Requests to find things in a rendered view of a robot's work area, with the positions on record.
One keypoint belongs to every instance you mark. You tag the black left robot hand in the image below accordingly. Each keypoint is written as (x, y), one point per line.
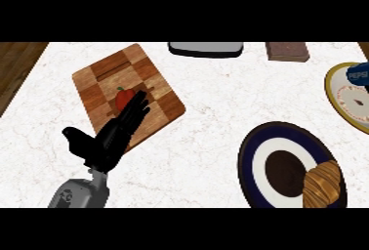
(108, 143)

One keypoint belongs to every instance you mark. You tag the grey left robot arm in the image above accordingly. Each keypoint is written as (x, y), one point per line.
(81, 193)

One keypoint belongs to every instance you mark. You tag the dark blue rimmed bowl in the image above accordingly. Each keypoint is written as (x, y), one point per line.
(281, 162)

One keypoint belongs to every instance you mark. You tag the yellow rimmed white plate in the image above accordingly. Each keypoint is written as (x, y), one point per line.
(348, 101)

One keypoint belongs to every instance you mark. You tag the blue can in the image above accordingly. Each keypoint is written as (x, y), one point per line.
(359, 74)

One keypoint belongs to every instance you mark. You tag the red bell pepper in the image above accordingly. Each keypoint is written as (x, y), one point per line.
(124, 97)

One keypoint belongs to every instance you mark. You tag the checkered wooden cutting board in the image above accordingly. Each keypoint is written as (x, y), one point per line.
(154, 88)

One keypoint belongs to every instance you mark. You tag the grey and black appliance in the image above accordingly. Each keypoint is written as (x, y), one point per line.
(205, 49)

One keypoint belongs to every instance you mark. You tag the brown croissant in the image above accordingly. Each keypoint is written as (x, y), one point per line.
(322, 185)

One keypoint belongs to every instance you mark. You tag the brown rectangular block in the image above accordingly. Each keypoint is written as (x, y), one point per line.
(286, 52)

